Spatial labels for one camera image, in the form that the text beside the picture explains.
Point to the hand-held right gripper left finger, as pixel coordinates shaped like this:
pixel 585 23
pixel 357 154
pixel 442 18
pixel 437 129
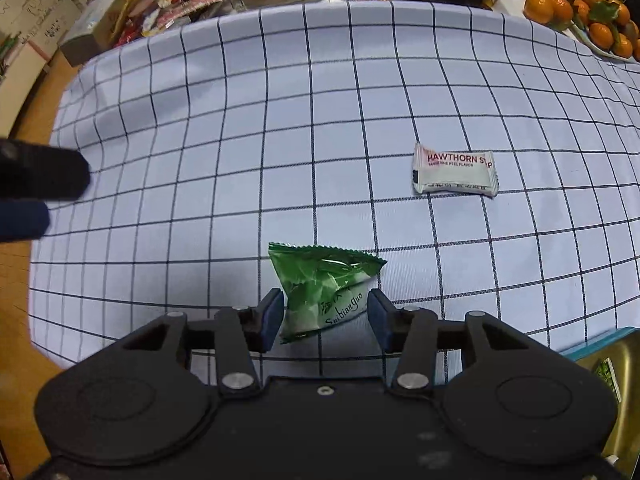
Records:
pixel 272 317

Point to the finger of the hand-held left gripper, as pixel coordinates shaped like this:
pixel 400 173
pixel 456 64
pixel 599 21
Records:
pixel 45 172
pixel 25 220

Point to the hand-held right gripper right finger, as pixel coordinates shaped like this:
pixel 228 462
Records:
pixel 380 320

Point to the green and white snack packet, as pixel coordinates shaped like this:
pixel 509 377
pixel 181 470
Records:
pixel 320 290

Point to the white red-lettered snack packet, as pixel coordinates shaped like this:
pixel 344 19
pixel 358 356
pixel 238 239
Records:
pixel 452 167

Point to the green and yellow snack packet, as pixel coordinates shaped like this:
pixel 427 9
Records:
pixel 607 377

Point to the gold metal tray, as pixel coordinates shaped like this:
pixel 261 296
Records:
pixel 625 440

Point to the grey cardboard box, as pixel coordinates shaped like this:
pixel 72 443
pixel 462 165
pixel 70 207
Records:
pixel 95 27

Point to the white printed cardboard box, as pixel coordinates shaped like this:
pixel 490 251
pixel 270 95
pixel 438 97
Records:
pixel 32 5

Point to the white checked tablecloth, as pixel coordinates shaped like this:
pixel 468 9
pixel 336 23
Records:
pixel 325 135

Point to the heap of red snack wrappers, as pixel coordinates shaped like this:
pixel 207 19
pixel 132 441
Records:
pixel 170 7

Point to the pale fruit plate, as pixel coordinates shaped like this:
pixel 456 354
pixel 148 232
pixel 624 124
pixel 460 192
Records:
pixel 590 45

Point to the pile of tangerines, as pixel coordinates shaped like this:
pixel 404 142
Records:
pixel 585 10

